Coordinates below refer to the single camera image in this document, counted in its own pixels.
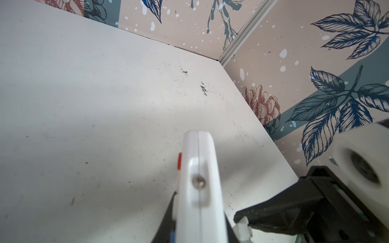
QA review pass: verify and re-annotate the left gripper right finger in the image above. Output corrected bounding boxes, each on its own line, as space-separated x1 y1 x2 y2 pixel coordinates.
224 214 239 243

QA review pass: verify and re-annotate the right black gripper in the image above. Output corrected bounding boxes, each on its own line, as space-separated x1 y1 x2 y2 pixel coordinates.
234 166 389 243

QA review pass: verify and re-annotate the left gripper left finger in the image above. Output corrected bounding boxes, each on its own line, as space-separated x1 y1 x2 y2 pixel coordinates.
151 192 177 243

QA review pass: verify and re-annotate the white remote control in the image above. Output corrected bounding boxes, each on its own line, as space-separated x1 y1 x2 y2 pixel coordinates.
172 130 229 243

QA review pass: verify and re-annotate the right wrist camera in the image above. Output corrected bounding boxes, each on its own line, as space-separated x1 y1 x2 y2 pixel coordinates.
333 119 389 228

